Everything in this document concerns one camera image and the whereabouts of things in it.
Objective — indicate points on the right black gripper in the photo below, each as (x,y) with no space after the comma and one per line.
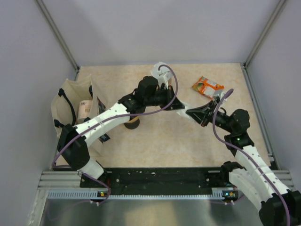
(201,114)

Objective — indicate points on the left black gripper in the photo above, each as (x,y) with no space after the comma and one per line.
(170,95)

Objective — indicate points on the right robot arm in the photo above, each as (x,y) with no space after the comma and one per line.
(276,203)

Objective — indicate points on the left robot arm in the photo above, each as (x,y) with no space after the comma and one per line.
(74,141)

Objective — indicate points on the orange snack packet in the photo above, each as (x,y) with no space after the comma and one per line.
(206,87)

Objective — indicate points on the dark glass carafe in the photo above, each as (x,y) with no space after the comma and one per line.
(133,124)

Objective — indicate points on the pink cup in bag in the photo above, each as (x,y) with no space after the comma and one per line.
(84,110)

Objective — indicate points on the beige canvas tote bag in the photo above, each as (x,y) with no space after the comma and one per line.
(65,105)

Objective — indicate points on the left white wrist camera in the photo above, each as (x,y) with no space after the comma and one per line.
(164,78)

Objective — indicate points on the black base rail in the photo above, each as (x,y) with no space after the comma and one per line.
(167,181)

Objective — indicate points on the aluminium frame rail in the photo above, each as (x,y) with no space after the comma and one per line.
(70,185)

